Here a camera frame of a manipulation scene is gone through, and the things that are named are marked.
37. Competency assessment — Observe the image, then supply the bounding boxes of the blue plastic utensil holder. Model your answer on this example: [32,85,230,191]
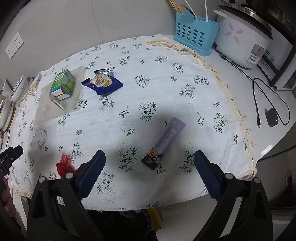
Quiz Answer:
[174,11,220,56]

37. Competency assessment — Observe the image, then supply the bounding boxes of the white floral tablecloth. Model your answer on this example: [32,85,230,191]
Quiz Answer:
[10,35,256,210]

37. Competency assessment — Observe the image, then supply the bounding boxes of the black usb cable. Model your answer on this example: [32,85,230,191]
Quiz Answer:
[212,45,291,129]

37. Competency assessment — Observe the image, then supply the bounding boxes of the white bowl with plate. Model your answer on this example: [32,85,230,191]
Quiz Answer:
[0,99,16,132]

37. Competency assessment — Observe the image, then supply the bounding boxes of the green small carton box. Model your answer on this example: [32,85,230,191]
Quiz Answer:
[50,69,76,100]

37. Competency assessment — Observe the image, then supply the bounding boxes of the white chopstick left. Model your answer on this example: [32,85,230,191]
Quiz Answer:
[183,0,197,19]

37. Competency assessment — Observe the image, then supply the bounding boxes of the person's left hand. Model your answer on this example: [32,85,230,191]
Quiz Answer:
[1,177,16,217]

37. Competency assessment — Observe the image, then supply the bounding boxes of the white toaster oven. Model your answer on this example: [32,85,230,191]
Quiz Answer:
[258,22,295,91]

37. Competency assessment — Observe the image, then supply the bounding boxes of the white chopstick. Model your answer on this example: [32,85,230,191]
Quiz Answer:
[183,0,197,19]
[204,0,209,22]

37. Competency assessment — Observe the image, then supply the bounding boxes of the blue snack wrapper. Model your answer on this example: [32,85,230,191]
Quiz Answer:
[81,68,123,96]

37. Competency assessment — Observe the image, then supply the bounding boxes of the purple sachet packet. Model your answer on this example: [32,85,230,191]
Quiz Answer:
[142,118,186,170]

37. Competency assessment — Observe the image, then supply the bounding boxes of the white wall socket left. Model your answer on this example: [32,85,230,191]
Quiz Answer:
[5,32,24,59]

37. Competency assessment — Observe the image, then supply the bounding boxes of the black small charger puck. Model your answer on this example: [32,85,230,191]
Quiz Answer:
[265,108,278,127]

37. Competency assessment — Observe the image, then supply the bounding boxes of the blue white patterned bowl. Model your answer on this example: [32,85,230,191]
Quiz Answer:
[10,75,32,106]

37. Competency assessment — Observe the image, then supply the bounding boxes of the crumpled white tissue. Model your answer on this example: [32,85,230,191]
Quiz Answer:
[30,130,48,151]

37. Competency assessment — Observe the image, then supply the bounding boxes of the white floral rice cooker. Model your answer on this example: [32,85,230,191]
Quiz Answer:
[213,3,273,69]

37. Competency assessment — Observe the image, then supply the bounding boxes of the wooden chopsticks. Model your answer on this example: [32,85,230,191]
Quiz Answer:
[168,0,185,15]

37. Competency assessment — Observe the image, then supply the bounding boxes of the white chopstick right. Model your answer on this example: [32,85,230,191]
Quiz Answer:
[204,0,209,22]

